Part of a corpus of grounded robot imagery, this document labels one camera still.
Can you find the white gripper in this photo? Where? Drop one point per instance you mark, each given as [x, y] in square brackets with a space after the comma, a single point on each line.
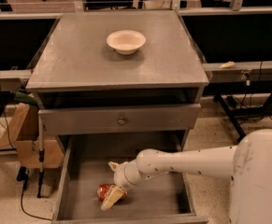
[121, 176]

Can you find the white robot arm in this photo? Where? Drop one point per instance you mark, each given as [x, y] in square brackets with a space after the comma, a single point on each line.
[248, 167]

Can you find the open grey middle drawer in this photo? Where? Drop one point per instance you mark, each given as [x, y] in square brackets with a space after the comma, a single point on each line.
[163, 200]

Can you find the round metal drawer knob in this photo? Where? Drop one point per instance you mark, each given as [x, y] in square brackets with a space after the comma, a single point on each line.
[121, 121]

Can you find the closed grey top drawer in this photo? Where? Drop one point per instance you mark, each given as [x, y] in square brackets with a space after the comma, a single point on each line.
[146, 118]

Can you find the grey drawer cabinet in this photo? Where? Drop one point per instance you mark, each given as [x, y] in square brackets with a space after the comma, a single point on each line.
[78, 69]

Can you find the silver black pole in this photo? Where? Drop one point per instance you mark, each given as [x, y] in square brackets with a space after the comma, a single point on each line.
[41, 156]

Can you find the cardboard box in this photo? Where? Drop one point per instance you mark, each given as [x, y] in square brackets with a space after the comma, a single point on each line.
[23, 134]

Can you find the green object behind box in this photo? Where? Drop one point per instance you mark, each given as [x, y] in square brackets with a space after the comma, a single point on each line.
[24, 98]

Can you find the black table leg base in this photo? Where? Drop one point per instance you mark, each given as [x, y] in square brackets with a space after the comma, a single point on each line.
[241, 134]

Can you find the white bowl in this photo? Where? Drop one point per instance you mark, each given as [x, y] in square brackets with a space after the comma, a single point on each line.
[126, 42]

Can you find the small tan object on rail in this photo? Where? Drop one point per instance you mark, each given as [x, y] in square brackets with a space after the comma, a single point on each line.
[227, 65]

